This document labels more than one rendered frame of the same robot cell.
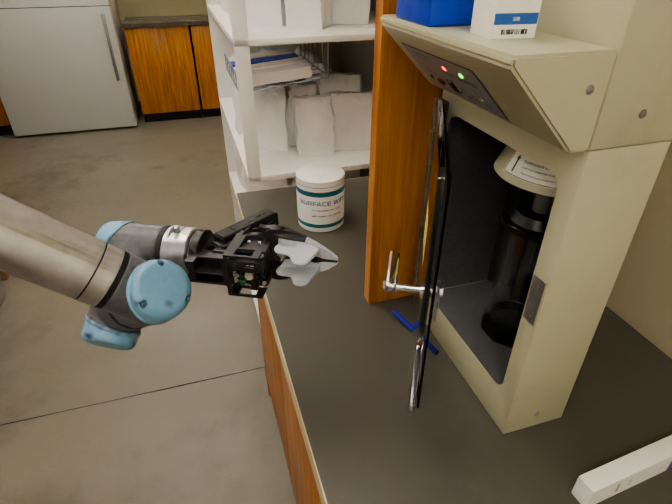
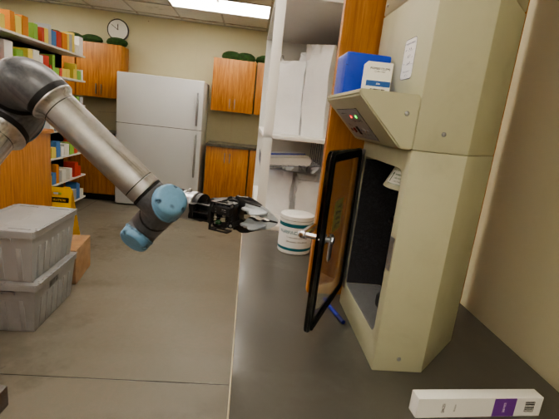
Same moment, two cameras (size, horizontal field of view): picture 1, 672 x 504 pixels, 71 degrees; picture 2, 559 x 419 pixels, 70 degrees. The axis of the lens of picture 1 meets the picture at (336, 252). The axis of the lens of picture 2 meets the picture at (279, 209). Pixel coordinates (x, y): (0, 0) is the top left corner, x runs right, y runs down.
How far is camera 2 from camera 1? 39 cm
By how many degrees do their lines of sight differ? 22
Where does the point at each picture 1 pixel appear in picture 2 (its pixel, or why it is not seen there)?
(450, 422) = (336, 356)
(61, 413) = (75, 378)
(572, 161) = (406, 158)
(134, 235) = not seen: hidden behind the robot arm
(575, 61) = (396, 96)
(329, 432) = (249, 341)
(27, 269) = (110, 168)
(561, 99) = (390, 115)
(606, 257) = (436, 229)
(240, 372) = (215, 384)
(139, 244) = not seen: hidden behind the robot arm
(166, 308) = (170, 208)
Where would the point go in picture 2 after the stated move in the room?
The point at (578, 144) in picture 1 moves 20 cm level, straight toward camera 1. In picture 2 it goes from (404, 144) to (348, 140)
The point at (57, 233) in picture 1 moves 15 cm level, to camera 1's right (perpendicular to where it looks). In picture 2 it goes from (130, 156) to (195, 165)
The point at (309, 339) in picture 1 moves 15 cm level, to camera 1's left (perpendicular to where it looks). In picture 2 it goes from (257, 298) to (207, 288)
